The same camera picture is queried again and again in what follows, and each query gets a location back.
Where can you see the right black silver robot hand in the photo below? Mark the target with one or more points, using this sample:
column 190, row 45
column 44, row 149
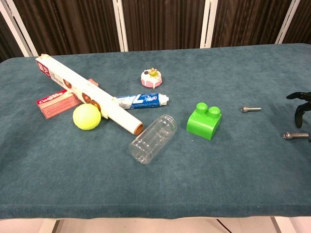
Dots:
column 305, row 97

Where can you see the green building block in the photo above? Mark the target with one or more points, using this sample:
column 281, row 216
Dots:
column 202, row 125

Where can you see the metal table leg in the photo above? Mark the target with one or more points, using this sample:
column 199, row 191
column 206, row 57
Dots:
column 56, row 227
column 276, row 225

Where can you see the blue white toothpaste tube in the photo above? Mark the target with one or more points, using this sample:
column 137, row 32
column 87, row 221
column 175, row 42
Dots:
column 143, row 100

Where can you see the teal tablecloth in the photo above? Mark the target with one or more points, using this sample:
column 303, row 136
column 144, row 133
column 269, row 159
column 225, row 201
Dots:
column 155, row 189

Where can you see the yellow green ball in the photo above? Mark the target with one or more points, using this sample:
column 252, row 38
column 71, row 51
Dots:
column 86, row 117

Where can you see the long white cling film box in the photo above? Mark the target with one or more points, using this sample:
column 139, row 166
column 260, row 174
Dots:
column 80, row 82

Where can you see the red Colgate toothpaste box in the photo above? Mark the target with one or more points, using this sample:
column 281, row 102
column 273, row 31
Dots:
column 56, row 103

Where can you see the white frame post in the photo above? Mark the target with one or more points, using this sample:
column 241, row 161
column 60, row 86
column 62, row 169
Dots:
column 208, row 24
column 120, row 24
column 14, row 26
column 288, row 21

